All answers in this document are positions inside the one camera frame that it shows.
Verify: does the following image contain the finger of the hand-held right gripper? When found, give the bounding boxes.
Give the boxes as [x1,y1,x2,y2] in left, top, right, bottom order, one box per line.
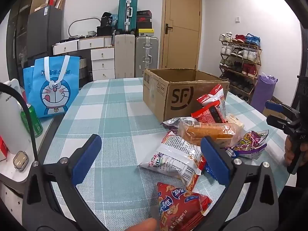
[265,100,300,117]
[266,115,301,134]

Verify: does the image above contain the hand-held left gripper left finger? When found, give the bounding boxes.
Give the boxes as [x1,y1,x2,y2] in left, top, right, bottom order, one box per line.
[22,134,109,231]

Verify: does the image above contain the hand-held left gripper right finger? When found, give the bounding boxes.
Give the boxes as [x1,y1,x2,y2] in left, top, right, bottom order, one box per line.
[201,136,280,231]

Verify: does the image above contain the blue snack packet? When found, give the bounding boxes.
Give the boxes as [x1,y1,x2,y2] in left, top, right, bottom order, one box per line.
[202,160,218,182]

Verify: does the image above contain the bread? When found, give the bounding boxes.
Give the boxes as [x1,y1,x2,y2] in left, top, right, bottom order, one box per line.
[178,121,243,147]

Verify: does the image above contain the purple cartoon snack packet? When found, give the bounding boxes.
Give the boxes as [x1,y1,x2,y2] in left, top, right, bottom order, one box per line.
[231,129,269,160]

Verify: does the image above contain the cream cake packet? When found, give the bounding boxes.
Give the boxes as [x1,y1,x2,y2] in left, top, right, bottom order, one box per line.
[226,114,244,128]

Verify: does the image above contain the white barcode snack bag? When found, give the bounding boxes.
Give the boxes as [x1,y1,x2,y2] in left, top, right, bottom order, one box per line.
[139,132,206,190]

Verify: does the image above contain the red packet with black label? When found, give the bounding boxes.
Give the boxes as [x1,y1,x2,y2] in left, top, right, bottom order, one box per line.
[191,101,227,124]

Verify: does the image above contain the silver and purple snack packet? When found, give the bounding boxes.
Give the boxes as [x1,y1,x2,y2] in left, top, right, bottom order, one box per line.
[161,117,196,131]

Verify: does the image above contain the red and white snack bag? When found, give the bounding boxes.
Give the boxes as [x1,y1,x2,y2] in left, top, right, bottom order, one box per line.
[197,84,228,109]

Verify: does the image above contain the red cartoon snack packet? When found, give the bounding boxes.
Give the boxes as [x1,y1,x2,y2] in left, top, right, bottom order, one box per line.
[151,182,213,231]

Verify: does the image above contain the brown cardboard box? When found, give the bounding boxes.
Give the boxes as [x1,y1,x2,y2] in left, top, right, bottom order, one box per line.
[143,68,230,124]

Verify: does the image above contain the person's right hand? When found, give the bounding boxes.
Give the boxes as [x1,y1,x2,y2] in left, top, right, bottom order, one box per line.
[283,137,300,167]

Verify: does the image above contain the person's left hand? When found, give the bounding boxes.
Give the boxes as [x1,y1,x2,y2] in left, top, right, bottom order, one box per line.
[126,218,157,231]

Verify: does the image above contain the small cardboard box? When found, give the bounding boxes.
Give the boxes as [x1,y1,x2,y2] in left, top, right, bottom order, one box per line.
[262,97,285,118]

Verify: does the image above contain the purple bag bin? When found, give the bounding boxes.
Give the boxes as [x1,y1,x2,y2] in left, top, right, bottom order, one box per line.
[250,73,278,112]

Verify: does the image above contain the rows of assorted shoes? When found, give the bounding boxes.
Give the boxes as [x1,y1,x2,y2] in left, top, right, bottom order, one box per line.
[219,32,261,103]

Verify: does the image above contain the wooden shoe rack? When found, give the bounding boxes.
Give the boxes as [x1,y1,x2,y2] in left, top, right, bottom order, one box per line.
[219,32,262,104]

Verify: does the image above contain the beige earbuds case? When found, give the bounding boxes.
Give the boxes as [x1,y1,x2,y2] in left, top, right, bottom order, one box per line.
[13,151,30,171]

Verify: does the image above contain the green drink can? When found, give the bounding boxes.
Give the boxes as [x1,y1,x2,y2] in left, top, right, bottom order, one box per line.
[20,103,43,137]

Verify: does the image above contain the white side table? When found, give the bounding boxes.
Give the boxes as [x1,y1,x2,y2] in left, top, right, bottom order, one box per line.
[0,113,65,222]

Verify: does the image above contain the blue cartoon tote bag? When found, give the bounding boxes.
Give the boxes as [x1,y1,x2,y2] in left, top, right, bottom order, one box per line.
[32,55,80,118]

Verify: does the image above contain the small red box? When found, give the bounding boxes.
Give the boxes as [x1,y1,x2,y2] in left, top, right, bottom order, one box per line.
[0,136,9,162]

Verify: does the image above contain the white appliance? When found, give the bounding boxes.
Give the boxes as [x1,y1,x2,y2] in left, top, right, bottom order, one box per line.
[0,79,32,154]

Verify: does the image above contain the white drawer cabinet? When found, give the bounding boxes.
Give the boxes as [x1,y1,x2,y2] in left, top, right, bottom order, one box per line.
[52,36,115,81]

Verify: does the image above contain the beige suitcase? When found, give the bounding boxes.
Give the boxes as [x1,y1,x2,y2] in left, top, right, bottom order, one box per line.
[114,34,135,79]

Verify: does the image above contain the silver suitcase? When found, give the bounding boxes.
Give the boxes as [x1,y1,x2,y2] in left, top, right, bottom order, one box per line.
[135,37,159,77]

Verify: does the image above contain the wooden door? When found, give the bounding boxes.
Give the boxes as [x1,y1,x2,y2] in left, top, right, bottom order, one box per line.
[162,0,202,70]

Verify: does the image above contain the black case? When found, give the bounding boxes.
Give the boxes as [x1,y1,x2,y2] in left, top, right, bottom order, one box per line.
[97,26,114,36]

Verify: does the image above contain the oval metal-framed mirror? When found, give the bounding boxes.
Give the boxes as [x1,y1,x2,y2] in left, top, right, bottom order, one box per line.
[68,18,101,38]

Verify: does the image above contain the grey refrigerator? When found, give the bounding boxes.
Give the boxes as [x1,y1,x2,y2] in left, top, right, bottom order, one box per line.
[27,5,64,58]

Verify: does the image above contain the yellow and white shoebox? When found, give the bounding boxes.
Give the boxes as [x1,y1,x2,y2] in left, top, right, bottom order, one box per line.
[138,28,155,37]

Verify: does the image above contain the black printed box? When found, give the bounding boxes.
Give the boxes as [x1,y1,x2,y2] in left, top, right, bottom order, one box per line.
[100,12,113,27]

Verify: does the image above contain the dark glass cabinet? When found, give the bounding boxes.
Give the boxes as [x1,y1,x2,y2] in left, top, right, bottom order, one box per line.
[6,2,30,65]

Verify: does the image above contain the teal suitcase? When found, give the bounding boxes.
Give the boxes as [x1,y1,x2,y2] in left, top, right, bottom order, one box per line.
[117,0,138,34]

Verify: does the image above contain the black cable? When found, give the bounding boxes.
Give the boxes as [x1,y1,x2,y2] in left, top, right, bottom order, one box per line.
[0,83,39,164]

